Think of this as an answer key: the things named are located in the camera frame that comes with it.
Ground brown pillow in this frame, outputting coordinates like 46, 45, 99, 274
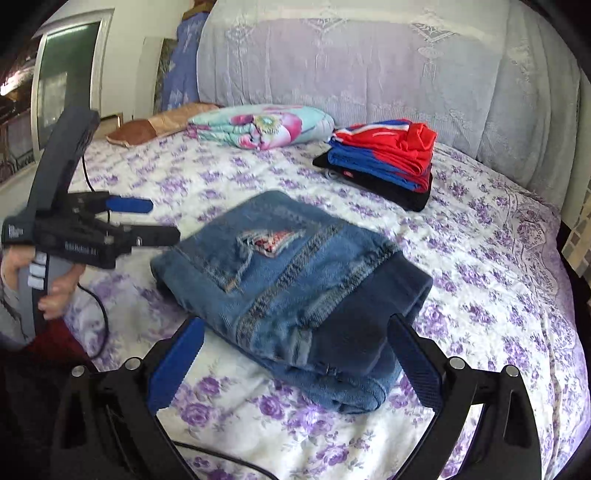
105, 102, 220, 146

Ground white lace headboard cover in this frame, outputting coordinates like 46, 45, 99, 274
196, 0, 583, 206

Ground floral colourful pillow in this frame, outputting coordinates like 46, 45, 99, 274
187, 104, 335, 151

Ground blue folded sports garment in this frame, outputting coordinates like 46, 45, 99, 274
327, 143, 432, 192

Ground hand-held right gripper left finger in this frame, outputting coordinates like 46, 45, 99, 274
50, 316, 206, 480

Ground wooden headboard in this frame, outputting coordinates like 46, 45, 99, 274
181, 0, 215, 21

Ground person's left forearm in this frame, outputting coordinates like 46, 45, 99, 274
0, 279, 23, 343

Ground purple floral bedsheet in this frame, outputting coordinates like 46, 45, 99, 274
62, 134, 578, 480

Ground person's left hand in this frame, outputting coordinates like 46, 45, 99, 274
0, 249, 83, 320

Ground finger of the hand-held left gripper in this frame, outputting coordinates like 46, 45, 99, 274
105, 196, 154, 215
122, 225, 181, 250

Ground black cable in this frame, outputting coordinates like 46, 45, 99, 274
172, 442, 279, 480
76, 154, 112, 360

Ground red folded sports garment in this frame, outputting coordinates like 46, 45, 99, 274
331, 119, 438, 177

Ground blue denim pants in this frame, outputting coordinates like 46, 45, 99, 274
150, 190, 434, 414

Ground dark red cloth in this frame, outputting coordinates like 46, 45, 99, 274
25, 318, 90, 370

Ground blue patterned cloth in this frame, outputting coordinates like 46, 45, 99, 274
161, 11, 211, 112

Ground black folded garment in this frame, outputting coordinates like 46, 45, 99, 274
312, 152, 433, 213

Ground white framed glass door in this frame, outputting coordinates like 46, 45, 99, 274
32, 9, 114, 158

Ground grey beige plaid curtain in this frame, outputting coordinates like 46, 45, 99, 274
561, 185, 591, 278

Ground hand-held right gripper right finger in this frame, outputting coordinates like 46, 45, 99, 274
387, 313, 542, 480

